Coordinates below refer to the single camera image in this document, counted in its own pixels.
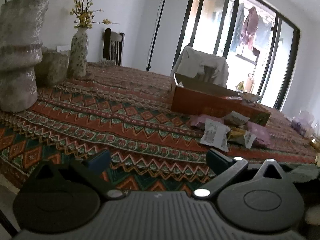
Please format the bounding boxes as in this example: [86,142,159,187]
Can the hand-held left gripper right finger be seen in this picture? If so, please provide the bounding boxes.
[193,149,292,201]

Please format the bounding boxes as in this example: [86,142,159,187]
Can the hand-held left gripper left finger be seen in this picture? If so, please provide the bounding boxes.
[29,149,125,201]

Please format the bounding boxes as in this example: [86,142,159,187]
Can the white barcode snack packet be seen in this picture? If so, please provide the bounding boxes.
[199,119,231,153]

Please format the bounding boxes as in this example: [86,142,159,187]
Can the yellow snack packet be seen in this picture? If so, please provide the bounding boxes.
[227,127,257,146]

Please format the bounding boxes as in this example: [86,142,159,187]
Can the small pink snack packet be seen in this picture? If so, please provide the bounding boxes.
[191,114,211,130]

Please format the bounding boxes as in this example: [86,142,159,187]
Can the cream snack packet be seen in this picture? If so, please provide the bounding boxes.
[223,111,250,127]

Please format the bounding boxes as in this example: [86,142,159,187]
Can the large purple snack packet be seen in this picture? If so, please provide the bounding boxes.
[249,122,272,147]

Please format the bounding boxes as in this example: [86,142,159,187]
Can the red cardboard box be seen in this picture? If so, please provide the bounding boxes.
[170,72,272,127]

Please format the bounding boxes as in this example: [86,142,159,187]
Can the grey printed snack packet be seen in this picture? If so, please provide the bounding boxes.
[239,92,263,103]

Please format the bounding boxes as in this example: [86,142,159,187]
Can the patterned tablecloth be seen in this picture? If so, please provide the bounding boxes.
[0,62,320,198]

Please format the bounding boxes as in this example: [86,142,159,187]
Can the wooden chair under jacket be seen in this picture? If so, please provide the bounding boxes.
[204,65,218,83]

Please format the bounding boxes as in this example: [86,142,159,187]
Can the purple tissue pack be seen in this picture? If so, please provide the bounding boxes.
[291,110,315,137]

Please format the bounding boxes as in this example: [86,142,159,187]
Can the glass jar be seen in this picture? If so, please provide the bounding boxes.
[309,122,320,152]

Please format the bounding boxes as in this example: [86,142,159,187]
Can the chair draped with white cloth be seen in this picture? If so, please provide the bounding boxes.
[171,45,230,89]

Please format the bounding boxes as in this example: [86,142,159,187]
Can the floral ceramic vase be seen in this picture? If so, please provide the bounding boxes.
[67,27,89,78]

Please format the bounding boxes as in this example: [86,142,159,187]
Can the dark wooden slatted chair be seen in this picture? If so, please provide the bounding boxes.
[103,28,125,67]

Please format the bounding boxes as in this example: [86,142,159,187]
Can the large textured grey vase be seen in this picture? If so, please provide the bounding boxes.
[0,0,50,113]

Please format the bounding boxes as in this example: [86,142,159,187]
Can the light blue hanging garment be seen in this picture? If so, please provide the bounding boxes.
[254,17,273,51]

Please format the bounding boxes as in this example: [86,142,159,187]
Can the maroon hanging shirt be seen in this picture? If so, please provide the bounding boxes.
[240,6,259,52]

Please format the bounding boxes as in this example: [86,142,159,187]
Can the black tripod stand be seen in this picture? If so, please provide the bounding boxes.
[146,0,180,72]

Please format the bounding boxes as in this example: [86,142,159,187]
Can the yellow flower branches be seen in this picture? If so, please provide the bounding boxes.
[70,0,121,29]

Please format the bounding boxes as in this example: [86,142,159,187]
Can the beige hanging garments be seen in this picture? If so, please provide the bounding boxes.
[205,0,226,13]

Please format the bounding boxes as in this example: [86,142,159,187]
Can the black sliding door frame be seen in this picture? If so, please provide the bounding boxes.
[175,0,301,111]

